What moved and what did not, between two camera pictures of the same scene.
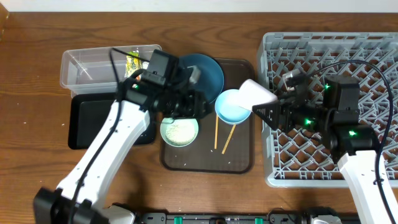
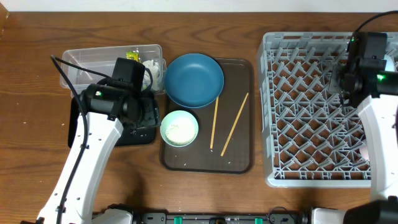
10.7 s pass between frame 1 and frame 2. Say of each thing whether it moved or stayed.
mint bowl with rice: stayed
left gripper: moved
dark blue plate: stayed
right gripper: moved
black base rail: stayed
